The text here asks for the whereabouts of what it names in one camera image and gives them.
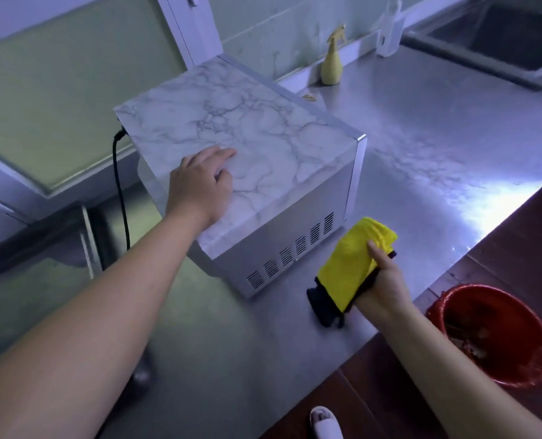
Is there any marble-top silver microwave oven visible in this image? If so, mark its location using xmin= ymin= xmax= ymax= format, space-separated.
xmin=114 ymin=54 xmax=368 ymax=300

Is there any white shoe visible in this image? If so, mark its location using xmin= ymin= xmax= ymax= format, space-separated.
xmin=309 ymin=406 xmax=345 ymax=439

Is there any stainless steel sink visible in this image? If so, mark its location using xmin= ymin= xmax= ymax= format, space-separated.
xmin=401 ymin=0 xmax=542 ymax=95

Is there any person's right hand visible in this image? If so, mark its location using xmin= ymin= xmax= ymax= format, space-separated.
xmin=353 ymin=241 xmax=413 ymax=328

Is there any person's right forearm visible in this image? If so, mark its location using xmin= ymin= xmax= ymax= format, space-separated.
xmin=366 ymin=306 xmax=542 ymax=439

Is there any yellow spray bottle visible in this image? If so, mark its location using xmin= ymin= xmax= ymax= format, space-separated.
xmin=320 ymin=24 xmax=348 ymax=87

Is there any red plastic bucket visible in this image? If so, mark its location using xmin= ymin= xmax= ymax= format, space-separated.
xmin=425 ymin=284 xmax=542 ymax=389

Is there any white-framed window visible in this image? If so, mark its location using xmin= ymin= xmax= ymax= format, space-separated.
xmin=0 ymin=0 xmax=223 ymax=224

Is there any yellow and black cleaning cloth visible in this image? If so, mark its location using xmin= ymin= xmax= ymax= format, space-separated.
xmin=306 ymin=217 xmax=399 ymax=329

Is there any person's left forearm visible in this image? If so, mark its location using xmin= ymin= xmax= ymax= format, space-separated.
xmin=0 ymin=209 xmax=206 ymax=439

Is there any black power cable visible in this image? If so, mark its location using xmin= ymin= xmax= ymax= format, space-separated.
xmin=112 ymin=126 xmax=132 ymax=252

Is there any person's left hand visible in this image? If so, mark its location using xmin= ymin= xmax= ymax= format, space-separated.
xmin=165 ymin=146 xmax=237 ymax=232

